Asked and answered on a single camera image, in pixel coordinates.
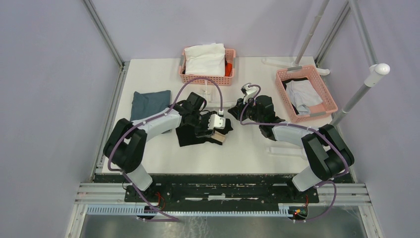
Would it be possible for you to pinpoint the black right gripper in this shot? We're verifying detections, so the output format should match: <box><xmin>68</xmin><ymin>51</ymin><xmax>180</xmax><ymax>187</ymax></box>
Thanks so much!
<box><xmin>228</xmin><ymin>95</ymin><xmax>263</xmax><ymax>124</ymax></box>

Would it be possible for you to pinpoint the black underwear beige waistband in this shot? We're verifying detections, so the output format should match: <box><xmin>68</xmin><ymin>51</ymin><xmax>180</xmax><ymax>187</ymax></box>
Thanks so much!
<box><xmin>175</xmin><ymin>119</ymin><xmax>233</xmax><ymax>147</ymax></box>

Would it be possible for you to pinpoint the pink basket with white cloth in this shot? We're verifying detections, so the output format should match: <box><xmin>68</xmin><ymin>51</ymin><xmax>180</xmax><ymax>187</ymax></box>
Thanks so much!
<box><xmin>178</xmin><ymin>49</ymin><xmax>236</xmax><ymax>86</ymax></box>

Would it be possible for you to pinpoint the pink basket with underwear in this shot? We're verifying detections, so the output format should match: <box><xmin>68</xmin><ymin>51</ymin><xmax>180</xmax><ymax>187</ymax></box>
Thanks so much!
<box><xmin>275</xmin><ymin>65</ymin><xmax>338</xmax><ymax>123</ymax></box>

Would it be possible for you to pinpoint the white clip hanger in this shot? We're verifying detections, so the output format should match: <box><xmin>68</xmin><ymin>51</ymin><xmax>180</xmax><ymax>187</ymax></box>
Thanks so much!
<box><xmin>194</xmin><ymin>81</ymin><xmax>243</xmax><ymax>111</ymax></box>

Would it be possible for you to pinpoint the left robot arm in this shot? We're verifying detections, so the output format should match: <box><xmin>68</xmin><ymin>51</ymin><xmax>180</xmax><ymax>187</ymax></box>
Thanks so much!
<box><xmin>103</xmin><ymin>93</ymin><xmax>233</xmax><ymax>202</ymax></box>

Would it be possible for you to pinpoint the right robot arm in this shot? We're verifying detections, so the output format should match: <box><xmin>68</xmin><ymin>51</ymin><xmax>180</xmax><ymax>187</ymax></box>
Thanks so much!
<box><xmin>228</xmin><ymin>95</ymin><xmax>354</xmax><ymax>202</ymax></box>

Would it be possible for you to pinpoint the light grey underwear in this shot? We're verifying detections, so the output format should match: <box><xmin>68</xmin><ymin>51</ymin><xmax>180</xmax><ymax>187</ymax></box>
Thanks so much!
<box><xmin>284</xmin><ymin>78</ymin><xmax>323</xmax><ymax>115</ymax></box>

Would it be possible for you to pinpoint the folded blue-grey cloth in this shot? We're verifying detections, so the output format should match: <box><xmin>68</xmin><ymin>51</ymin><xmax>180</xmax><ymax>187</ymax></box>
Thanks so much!
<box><xmin>130</xmin><ymin>90</ymin><xmax>171</xmax><ymax>121</ymax></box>

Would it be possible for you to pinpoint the white crumpled cloth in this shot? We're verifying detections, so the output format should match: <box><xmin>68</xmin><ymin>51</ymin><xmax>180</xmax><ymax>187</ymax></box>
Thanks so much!
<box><xmin>184</xmin><ymin>43</ymin><xmax>225</xmax><ymax>76</ymax></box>

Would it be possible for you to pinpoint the metal drying rack stand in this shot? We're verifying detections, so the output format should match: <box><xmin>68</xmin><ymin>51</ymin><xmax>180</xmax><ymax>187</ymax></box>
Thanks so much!
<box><xmin>261</xmin><ymin>0</ymin><xmax>391</xmax><ymax>162</ymax></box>

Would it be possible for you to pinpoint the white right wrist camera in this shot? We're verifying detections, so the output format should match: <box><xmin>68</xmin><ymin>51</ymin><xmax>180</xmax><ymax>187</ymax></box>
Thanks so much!
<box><xmin>241</xmin><ymin>83</ymin><xmax>259</xmax><ymax>104</ymax></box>

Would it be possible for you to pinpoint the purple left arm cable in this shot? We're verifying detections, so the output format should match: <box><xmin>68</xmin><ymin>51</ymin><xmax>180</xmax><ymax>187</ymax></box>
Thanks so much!
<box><xmin>107</xmin><ymin>76</ymin><xmax>224</xmax><ymax>222</ymax></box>

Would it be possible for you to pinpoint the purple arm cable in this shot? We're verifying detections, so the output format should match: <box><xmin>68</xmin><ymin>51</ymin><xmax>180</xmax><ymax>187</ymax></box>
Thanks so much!
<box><xmin>107</xmin><ymin>76</ymin><xmax>224</xmax><ymax>222</ymax></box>
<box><xmin>239</xmin><ymin>84</ymin><xmax>350</xmax><ymax>222</ymax></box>

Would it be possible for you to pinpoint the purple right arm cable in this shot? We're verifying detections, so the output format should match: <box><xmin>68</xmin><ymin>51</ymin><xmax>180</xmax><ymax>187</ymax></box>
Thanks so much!
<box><xmin>239</xmin><ymin>84</ymin><xmax>350</xmax><ymax>222</ymax></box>

